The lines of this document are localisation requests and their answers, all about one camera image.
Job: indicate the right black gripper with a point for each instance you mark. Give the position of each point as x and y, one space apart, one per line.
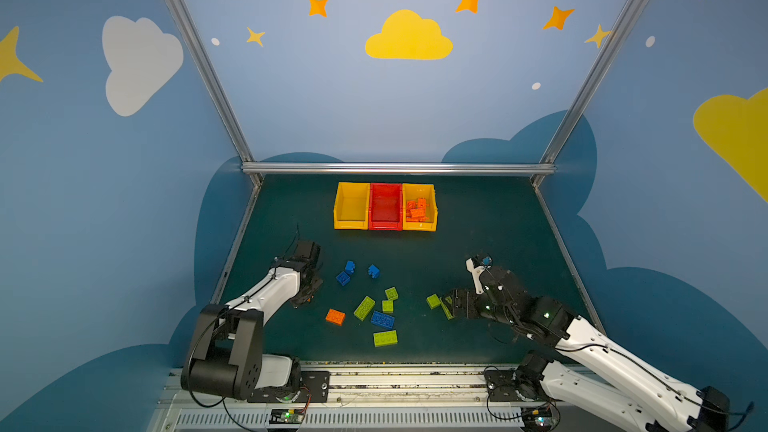
466 303

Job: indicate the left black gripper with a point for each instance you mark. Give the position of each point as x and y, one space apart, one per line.
310 282

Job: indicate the green 2x4 lego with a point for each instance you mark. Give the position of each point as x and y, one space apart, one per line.
447 307
385 338

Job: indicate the orange 2x2 lego low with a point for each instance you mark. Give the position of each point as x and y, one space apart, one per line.
335 317

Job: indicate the green 2x4 lego slanted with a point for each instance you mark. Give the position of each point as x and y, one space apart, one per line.
365 307

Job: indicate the orange stepped lego brick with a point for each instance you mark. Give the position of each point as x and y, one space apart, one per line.
417 216

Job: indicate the small orange lego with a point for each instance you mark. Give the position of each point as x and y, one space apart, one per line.
410 205

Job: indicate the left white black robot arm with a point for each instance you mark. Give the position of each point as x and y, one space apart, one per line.
226 357

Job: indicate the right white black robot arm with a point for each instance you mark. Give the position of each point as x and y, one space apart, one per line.
623 389

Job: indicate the blue lego brick flat left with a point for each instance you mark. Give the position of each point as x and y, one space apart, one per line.
343 278

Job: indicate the left yellow bin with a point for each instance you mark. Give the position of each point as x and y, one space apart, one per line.
351 206

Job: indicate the yellow bin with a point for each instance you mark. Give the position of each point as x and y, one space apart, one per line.
351 206
413 192

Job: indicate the blue lego brick right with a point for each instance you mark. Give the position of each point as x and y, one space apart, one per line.
373 271

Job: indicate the blue 2x4 lego brick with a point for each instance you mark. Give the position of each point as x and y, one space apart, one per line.
382 320

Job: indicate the red middle bin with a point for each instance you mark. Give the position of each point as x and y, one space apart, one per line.
385 207

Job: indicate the green 2x4 lego bottom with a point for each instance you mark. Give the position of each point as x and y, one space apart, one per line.
385 338

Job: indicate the right yellow bin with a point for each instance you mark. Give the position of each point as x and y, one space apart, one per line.
413 192

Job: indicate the right circuit board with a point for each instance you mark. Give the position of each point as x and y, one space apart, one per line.
537 418

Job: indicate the circuit board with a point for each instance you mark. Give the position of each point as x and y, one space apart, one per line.
286 417
537 418

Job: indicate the left circuit board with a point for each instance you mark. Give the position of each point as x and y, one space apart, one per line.
286 417

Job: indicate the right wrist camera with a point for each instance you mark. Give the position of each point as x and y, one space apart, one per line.
480 270

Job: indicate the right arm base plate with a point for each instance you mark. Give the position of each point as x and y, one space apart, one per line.
507 385

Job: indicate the aluminium frame back bar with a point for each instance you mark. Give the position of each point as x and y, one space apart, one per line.
446 169

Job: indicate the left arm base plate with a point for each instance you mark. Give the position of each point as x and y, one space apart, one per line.
312 385

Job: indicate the aluminium front rail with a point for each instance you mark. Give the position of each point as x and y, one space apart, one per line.
362 397

